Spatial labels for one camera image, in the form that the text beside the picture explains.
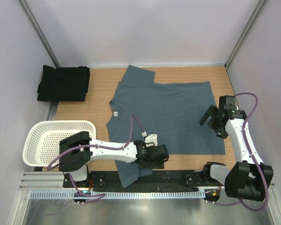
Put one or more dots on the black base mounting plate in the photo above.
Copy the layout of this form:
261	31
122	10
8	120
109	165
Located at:
174	179

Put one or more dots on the white slotted cable duct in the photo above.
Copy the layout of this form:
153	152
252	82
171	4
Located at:
72	194

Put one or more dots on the left aluminium corner post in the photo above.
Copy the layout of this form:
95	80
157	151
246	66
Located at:
33	21

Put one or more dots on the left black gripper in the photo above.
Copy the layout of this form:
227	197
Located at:
156	165

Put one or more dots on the folded black t shirt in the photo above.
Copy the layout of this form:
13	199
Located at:
63	84

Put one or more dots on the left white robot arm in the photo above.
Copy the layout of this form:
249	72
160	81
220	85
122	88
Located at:
79	149

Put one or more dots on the right aluminium corner post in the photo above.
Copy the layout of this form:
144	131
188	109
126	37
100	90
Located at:
248	27

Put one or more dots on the blue-grey t shirt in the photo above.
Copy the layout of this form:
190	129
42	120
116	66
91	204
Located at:
172	111

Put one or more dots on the white perforated plastic basket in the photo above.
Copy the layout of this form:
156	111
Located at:
42	143

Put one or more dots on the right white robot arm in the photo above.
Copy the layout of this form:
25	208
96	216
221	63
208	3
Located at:
249	179

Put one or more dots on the aluminium corner post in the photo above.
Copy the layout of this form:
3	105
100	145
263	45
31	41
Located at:
33	21
248	27

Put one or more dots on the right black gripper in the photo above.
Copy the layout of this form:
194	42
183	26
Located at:
213	111

